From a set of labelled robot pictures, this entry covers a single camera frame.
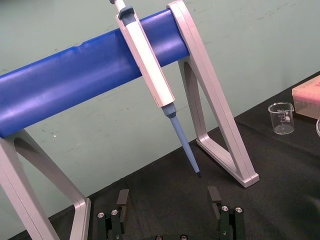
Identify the black table cloth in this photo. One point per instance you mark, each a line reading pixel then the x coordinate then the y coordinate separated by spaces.
pixel 262 195

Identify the pink pipette tip box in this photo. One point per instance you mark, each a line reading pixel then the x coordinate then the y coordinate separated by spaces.
pixel 308 98

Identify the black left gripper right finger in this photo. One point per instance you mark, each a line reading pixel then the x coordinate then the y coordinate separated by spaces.
pixel 228 220

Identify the small clear glass beaker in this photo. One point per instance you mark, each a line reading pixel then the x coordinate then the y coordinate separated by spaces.
pixel 281 118

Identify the blue and grey pipette stand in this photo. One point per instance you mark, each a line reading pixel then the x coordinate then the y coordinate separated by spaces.
pixel 75 72

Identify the white and blue pipette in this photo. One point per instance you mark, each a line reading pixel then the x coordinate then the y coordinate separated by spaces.
pixel 147 72

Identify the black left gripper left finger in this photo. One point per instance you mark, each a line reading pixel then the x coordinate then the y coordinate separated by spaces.
pixel 117 217

